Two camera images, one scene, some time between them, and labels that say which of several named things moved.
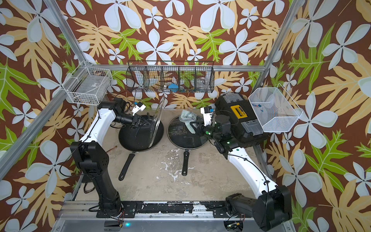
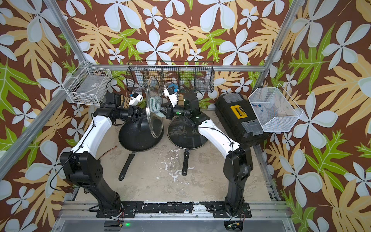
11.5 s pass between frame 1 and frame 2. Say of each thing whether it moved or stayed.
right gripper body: moved
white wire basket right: stayed
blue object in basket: stayed
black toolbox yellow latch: stayed
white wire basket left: stayed
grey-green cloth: moved
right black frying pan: stayed
